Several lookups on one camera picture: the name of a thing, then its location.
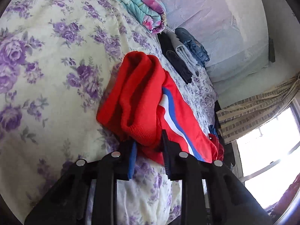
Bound red sweater with stripes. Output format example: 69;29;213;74
96;51;221;166

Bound folded floral blanket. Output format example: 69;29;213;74
94;0;167;34

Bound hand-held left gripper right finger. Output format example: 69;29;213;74
161;128;274;225

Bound purple floral bedspread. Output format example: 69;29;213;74
0;0;225;225

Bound window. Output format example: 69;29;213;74
235;103;300;209

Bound blue garment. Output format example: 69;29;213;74
208;124;219;139

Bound checked beige curtain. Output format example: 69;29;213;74
216;73;300;146

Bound folded grey pants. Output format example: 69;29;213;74
172;32;200;75

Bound dark red garment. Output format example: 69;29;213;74
208;133;225;160

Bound folded black pants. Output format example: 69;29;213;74
157;31;194;85

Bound pale upright mattress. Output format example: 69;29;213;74
141;0;270;89

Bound folded blue jeans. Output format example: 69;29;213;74
175;27;210;68

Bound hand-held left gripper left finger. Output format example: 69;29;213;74
23;141;138;225

